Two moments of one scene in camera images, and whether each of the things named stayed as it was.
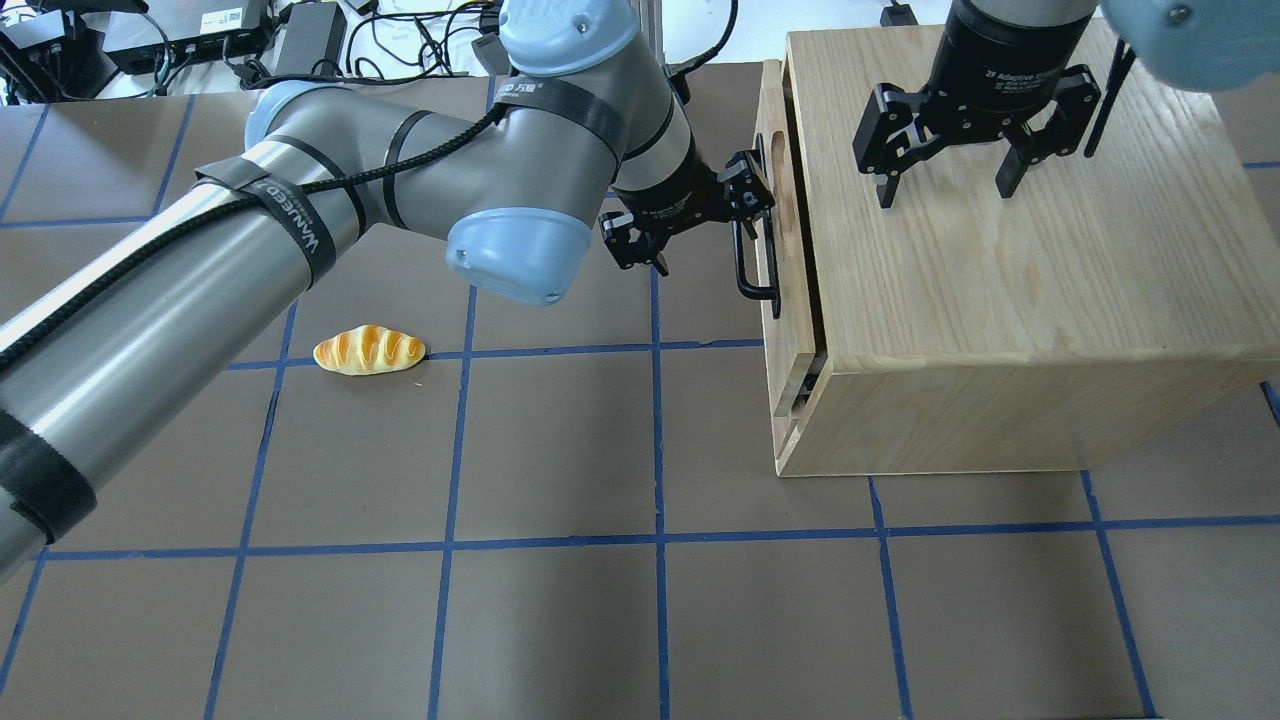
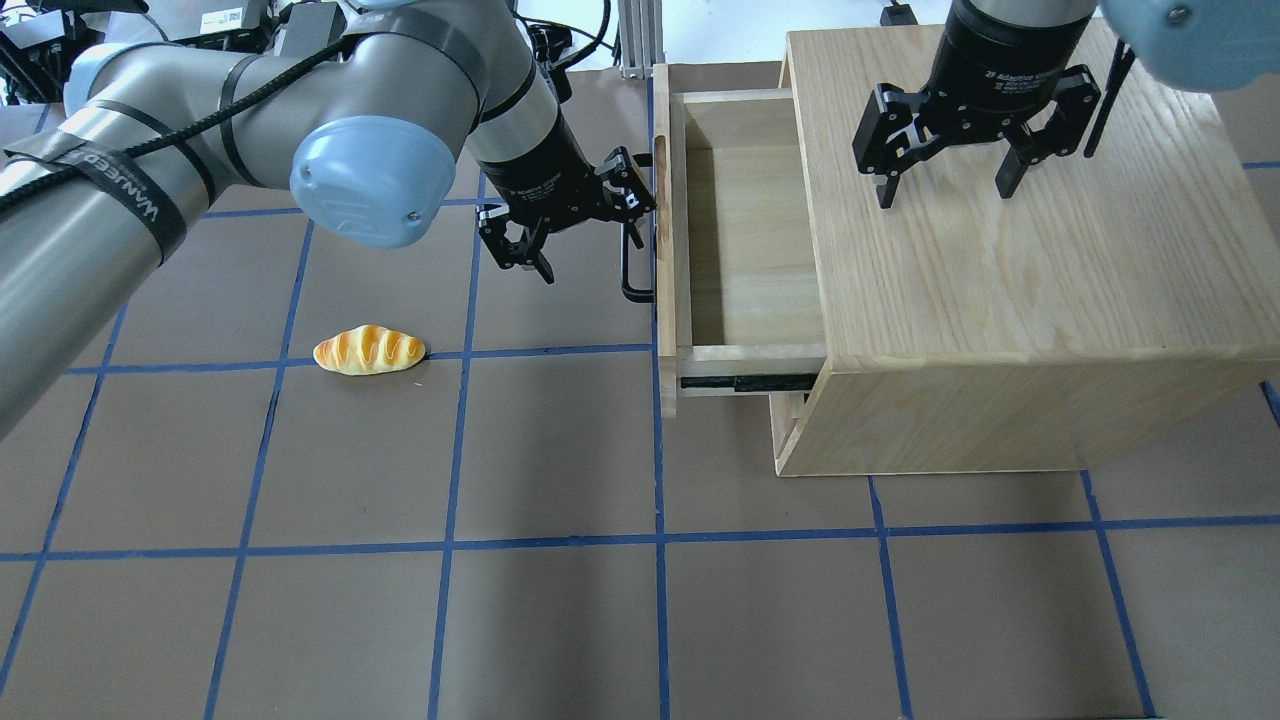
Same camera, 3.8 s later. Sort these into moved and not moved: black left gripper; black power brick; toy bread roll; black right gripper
Moved: black left gripper
Not moved: black power brick; black right gripper; toy bread roll
